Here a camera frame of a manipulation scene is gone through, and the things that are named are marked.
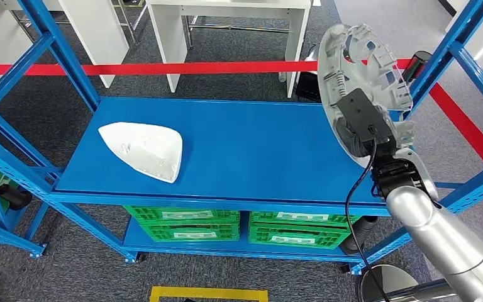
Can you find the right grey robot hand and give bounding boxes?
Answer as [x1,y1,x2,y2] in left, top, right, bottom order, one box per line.
[335,118,416,159]

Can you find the grey plastic wheel hubcap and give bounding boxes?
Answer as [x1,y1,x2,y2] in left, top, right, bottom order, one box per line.
[316,23,416,170]

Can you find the blue metal shelf rack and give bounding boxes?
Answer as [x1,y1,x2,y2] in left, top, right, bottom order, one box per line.
[0,154,48,259]
[0,0,483,276]

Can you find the black box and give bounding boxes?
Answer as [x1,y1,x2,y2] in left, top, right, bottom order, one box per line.
[296,43,323,103]

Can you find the red barrier belt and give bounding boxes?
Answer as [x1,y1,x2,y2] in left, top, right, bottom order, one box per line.
[428,82,483,191]
[0,58,412,78]

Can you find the white plastic mirror cover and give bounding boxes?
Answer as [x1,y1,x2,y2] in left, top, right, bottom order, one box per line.
[97,121,184,184]

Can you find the yellow floor tape square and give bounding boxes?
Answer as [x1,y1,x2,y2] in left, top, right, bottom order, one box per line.
[149,286,269,302]

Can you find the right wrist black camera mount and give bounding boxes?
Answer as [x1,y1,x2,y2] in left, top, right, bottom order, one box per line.
[335,87,397,157]

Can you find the black cable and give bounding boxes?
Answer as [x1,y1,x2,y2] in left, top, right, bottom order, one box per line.
[345,126,392,302]

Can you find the black-topped stanchion post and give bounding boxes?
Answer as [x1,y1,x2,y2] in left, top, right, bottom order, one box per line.
[401,50,432,84]

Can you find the chrome stanchion post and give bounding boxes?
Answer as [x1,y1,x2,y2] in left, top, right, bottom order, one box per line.
[358,264,455,302]

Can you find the chrome tube frame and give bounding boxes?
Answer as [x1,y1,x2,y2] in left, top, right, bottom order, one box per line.
[182,16,291,47]
[114,0,148,47]

